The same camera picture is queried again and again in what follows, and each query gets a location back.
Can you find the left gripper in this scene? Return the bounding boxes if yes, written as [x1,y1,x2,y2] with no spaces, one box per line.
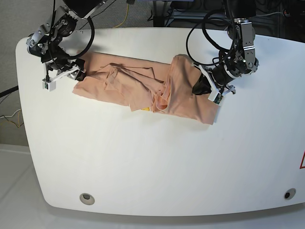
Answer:
[192,64,236,97]

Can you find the peach orange T-shirt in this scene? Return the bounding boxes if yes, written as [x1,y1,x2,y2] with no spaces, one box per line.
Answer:
[72,52,218,125]

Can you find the left table cable grommet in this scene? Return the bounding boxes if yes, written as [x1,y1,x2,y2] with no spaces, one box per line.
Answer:
[80,193,95,206]

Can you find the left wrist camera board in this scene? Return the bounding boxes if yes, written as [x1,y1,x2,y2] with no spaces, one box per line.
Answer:
[208,91,224,106]

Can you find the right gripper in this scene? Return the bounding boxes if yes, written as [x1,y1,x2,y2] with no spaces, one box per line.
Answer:
[44,58,86,81]

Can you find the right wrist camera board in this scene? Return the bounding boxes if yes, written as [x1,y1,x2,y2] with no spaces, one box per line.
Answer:
[42,79,56,92]

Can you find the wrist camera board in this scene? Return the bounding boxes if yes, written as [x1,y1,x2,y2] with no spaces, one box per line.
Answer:
[208,91,224,106]
[42,79,56,92]

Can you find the red triangle warning sticker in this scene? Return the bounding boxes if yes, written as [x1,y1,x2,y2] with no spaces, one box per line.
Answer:
[300,152,305,169]

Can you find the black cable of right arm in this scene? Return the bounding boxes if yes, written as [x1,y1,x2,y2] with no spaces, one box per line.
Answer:
[69,16,96,60]

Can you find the yellow cable on floor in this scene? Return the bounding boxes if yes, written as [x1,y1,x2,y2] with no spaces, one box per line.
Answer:
[113,2,131,29]

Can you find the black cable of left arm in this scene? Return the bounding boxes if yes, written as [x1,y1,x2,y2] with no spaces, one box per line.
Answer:
[185,9,239,66]

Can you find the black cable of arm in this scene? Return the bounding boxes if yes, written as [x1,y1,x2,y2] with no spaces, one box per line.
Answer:
[69,16,96,60]
[185,9,239,66]

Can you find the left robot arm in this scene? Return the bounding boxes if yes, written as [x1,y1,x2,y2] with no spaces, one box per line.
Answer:
[192,0,259,104]

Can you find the black bar at left edge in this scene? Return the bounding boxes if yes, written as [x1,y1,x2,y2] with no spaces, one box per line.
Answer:
[0,86,19,98]

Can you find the right table cable grommet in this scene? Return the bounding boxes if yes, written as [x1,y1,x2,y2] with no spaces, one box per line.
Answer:
[284,188,296,200]

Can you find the table cable grommet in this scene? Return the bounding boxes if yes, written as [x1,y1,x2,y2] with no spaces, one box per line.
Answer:
[80,193,95,206]
[284,188,296,200]

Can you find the aluminium frame rack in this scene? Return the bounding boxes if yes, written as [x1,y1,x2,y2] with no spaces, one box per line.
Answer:
[149,0,305,42]

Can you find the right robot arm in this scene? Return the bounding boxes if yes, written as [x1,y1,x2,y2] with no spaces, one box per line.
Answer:
[26,0,106,89]

